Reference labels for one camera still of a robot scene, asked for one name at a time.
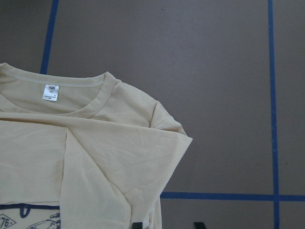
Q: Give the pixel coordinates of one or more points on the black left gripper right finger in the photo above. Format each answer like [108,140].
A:
[199,225]

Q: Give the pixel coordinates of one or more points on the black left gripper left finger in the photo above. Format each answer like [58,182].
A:
[137,225]

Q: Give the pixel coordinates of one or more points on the beige long-sleeve graphic shirt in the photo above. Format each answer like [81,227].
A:
[83,153]

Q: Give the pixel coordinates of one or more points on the brown table mat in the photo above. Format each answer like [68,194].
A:
[232,72]

